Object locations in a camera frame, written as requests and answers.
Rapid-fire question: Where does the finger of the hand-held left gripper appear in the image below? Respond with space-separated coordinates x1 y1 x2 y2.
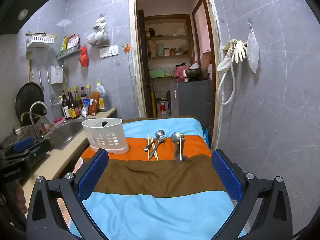
5 139 54 166
2 136 35 156

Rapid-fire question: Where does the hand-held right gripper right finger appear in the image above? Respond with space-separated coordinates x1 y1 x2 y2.
211 149 293 240

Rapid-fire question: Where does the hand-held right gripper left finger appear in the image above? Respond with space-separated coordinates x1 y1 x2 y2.
26 148 109 240

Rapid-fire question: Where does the white plastic utensil holder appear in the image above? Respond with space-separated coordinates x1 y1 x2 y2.
82 118 130 155

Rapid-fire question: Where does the metal fork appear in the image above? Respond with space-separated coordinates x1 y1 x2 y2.
179 134 192 163

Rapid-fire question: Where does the person's left hand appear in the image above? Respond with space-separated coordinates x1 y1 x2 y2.
15 181 28 214

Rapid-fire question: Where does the metal cooking pot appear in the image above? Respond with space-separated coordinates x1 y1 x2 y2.
4 120 54 147

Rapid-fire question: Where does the beige kitchen counter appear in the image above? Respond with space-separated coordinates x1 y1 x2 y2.
21 107 117 205

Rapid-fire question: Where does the metal kitchen faucet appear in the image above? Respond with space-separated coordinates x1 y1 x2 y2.
29 101 48 137

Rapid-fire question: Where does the stainless steel sink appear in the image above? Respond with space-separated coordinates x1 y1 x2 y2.
50 119 88 150

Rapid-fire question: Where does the black wok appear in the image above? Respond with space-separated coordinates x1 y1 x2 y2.
15 82 45 120

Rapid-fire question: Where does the hanging metal strainer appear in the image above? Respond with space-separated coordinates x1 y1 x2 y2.
46 70 62 109

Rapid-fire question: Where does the blue white seasoning packet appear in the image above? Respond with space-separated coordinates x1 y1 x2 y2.
81 99 91 118

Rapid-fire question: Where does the hanging metal spatula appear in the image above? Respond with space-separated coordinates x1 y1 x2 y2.
38 70 45 92

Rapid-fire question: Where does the orange red seasoning packet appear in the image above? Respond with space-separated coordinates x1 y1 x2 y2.
88 91 100 117

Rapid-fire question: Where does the large dark oil jug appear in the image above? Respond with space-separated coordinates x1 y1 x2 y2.
96 82 112 112

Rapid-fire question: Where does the hanging wooden board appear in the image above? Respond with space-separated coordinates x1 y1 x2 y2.
26 52 35 83

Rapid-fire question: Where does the striped blue orange brown blanket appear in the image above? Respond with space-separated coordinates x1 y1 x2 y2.
67 117 247 240

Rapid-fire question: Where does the white red bottle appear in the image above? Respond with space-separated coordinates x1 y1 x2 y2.
159 101 170 118

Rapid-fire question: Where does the red plastic bag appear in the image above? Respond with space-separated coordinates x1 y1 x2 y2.
79 45 89 68

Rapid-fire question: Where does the metal bowl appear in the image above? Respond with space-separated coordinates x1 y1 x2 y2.
184 68 202 79

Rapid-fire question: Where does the cream rubber glove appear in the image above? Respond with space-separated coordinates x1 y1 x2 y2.
217 39 235 72
231 39 248 63

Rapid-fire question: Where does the red cloth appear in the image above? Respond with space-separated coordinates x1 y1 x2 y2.
173 66 186 83

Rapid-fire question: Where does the red snack packet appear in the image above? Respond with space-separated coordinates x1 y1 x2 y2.
67 34 80 48

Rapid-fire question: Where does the dark wooden door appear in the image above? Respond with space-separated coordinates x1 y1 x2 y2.
137 9 153 118

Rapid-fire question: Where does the green box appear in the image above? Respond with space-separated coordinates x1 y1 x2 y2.
149 69 165 79

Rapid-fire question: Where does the white mesh bag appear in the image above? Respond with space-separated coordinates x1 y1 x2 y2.
246 31 260 73

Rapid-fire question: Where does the clear hanging plastic bag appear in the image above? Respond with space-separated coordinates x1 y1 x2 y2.
86 14 111 47

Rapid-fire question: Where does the black range hood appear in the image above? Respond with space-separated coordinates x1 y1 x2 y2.
0 0 60 35

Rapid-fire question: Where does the wooden shelf unit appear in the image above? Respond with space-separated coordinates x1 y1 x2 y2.
144 14 194 80

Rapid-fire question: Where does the white paper wall box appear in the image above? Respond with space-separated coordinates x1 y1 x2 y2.
51 66 64 84

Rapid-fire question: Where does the white hose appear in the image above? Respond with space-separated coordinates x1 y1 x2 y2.
216 44 237 105

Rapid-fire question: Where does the grey wall shelf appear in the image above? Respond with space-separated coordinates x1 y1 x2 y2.
56 44 81 60

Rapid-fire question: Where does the white wall basket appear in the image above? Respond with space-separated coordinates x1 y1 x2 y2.
26 32 57 48

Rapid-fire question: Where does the white wall socket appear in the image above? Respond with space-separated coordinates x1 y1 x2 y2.
99 45 119 59

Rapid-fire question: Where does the wooden door frame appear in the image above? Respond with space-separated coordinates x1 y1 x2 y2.
128 0 223 152

